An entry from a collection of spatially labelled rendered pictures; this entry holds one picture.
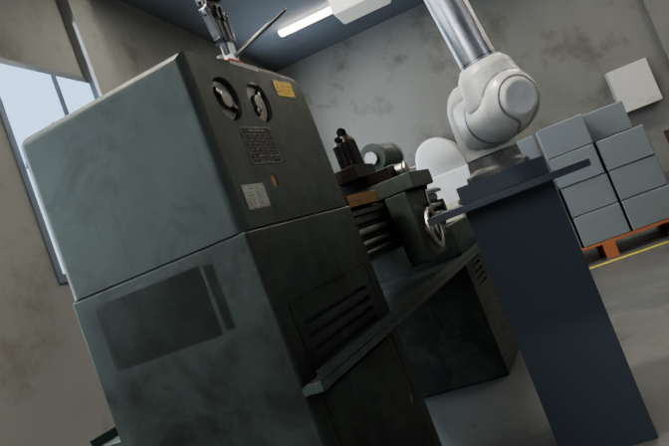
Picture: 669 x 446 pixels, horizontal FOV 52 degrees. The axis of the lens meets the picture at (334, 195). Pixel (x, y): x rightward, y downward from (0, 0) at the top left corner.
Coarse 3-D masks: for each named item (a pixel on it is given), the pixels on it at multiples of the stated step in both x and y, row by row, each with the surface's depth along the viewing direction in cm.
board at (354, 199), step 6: (366, 192) 230; (372, 192) 236; (348, 198) 213; (354, 198) 218; (360, 198) 223; (366, 198) 228; (372, 198) 234; (378, 198) 239; (348, 204) 212; (354, 204) 216; (360, 204) 221; (366, 204) 234
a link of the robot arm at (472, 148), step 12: (456, 96) 195; (456, 108) 194; (456, 120) 194; (456, 132) 197; (468, 132) 190; (468, 144) 193; (480, 144) 190; (492, 144) 189; (504, 144) 192; (516, 144) 197; (468, 156) 196; (480, 156) 193
